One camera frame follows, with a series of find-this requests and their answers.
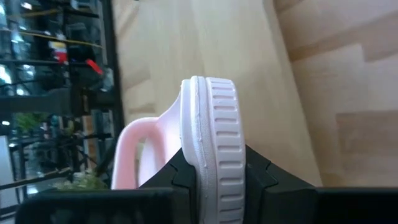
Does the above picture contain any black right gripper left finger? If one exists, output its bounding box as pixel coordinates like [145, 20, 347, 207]
[139, 147, 197, 224]

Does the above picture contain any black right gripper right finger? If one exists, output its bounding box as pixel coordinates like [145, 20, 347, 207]
[245, 145, 317, 224]

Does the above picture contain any pink rubber slide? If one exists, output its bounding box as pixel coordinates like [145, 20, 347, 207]
[111, 75, 247, 224]

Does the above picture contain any green potted plant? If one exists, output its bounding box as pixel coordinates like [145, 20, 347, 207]
[51, 169, 109, 191]

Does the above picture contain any black metal rig frame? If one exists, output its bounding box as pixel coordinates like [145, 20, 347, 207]
[98, 0, 125, 175]

